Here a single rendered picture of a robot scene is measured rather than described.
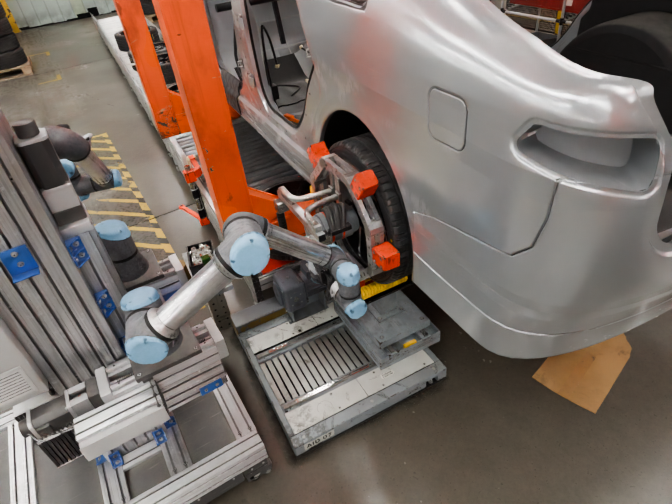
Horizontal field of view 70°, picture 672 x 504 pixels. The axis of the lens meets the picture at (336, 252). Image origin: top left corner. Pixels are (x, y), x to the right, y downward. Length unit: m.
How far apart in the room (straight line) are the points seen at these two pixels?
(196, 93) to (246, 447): 1.46
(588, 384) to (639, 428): 0.27
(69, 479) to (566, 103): 2.21
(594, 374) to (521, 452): 0.59
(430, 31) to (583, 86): 0.47
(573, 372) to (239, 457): 1.63
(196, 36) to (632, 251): 1.65
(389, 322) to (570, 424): 0.93
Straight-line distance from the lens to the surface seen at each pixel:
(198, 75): 2.10
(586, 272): 1.36
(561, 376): 2.64
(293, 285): 2.47
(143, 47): 4.03
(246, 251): 1.34
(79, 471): 2.40
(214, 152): 2.21
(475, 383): 2.54
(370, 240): 1.84
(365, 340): 2.47
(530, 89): 1.19
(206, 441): 2.23
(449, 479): 2.26
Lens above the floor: 2.01
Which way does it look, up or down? 37 degrees down
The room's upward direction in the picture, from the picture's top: 7 degrees counter-clockwise
